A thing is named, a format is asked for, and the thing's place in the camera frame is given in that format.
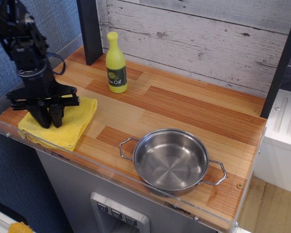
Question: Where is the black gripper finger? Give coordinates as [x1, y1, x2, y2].
[49, 104, 64, 128]
[29, 108, 51, 129]

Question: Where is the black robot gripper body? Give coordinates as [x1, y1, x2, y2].
[6, 67, 80, 112]

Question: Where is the yellow towel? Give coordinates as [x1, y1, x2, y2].
[18, 97, 97, 151]

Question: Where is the yellow olive oil bottle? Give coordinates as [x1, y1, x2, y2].
[106, 32, 128, 94]

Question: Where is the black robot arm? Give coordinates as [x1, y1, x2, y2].
[0, 0, 80, 128]

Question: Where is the clear acrylic table guard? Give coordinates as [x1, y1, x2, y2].
[0, 33, 268, 231]

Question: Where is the grey toy fridge cabinet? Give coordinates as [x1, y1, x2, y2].
[35, 148, 224, 233]

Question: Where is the yellow object bottom left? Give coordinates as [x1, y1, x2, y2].
[8, 222, 33, 233]

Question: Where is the silver dispenser button panel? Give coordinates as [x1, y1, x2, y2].
[90, 192, 151, 233]

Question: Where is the stainless steel pot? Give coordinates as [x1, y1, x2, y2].
[130, 128, 227, 196]

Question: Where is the white ribbed side unit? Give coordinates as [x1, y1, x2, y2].
[253, 89, 291, 192]

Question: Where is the dark grey right post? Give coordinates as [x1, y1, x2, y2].
[260, 29, 291, 119]

